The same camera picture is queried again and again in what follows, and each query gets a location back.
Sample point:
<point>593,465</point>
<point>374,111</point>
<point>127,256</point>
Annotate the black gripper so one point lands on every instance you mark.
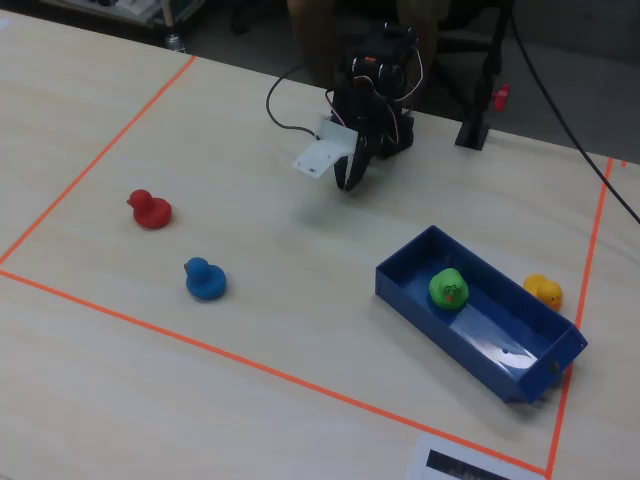
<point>361,150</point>

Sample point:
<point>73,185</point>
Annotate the green rubber duck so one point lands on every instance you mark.
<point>448,289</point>

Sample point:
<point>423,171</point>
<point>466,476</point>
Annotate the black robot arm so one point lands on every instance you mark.
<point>367,55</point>

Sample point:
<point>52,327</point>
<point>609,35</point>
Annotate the blue rubber duck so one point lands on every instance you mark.
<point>205,281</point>

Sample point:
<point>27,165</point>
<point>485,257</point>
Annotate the red rubber duck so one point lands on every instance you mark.
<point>151,211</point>

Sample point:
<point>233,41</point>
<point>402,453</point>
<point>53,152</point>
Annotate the blue plastic box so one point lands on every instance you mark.
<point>500,340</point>

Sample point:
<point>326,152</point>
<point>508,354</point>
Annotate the yellow rubber duck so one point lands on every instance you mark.
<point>546,291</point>

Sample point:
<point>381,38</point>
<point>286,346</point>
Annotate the person bare leg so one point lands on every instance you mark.
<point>312,35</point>
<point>425,20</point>

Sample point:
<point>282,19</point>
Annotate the red clamp knob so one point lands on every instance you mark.
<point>502,97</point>

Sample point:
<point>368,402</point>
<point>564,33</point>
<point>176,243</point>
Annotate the small clear bottle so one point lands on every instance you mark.
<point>175,43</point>

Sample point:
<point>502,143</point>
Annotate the orange tape line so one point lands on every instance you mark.
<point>100,155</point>
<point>260,368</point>
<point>582,305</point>

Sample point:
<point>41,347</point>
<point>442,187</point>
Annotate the white paper label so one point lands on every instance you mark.
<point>425,457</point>

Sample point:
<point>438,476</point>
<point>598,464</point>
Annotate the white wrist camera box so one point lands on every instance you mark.
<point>322,152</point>

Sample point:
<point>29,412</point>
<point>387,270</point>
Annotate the black camera stand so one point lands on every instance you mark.
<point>481,100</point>

